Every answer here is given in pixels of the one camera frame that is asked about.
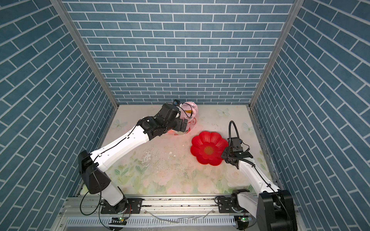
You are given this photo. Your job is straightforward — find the pink plastic bag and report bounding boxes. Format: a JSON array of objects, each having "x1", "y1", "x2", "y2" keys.
[{"x1": 169, "y1": 102, "x2": 198, "y2": 135}]

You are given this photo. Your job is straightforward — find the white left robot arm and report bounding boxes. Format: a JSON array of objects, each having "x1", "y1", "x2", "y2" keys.
[{"x1": 78, "y1": 100, "x2": 188, "y2": 207}]

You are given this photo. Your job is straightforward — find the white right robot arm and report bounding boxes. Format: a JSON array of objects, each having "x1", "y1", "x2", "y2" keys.
[{"x1": 221, "y1": 137, "x2": 298, "y2": 231}]

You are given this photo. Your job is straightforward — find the red flower-shaped plate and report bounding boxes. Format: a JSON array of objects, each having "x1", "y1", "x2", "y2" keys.
[{"x1": 190, "y1": 131, "x2": 228, "y2": 166}]

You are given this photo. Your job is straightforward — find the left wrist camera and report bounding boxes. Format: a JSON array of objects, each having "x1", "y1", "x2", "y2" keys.
[{"x1": 172, "y1": 100, "x2": 181, "y2": 106}]

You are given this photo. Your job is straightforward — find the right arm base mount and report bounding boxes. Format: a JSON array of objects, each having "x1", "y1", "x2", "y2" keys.
[{"x1": 214, "y1": 196, "x2": 240, "y2": 213}]

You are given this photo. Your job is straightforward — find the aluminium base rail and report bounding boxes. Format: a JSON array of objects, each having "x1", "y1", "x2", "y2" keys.
[{"x1": 51, "y1": 195, "x2": 260, "y2": 231}]

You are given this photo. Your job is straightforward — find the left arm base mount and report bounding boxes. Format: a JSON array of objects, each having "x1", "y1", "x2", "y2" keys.
[{"x1": 100, "y1": 198, "x2": 143, "y2": 214}]

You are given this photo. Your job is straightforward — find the aluminium corner post left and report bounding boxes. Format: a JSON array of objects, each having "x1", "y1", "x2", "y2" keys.
[{"x1": 50, "y1": 0, "x2": 119, "y2": 110}]

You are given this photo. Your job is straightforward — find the aluminium corner post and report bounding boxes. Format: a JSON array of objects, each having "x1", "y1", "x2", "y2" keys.
[
  {"x1": 50, "y1": 0, "x2": 119, "y2": 110},
  {"x1": 249, "y1": 0, "x2": 304, "y2": 109}
]

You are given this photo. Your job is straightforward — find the aluminium corner post right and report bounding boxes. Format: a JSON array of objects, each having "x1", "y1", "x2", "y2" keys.
[{"x1": 249, "y1": 0, "x2": 304, "y2": 109}]

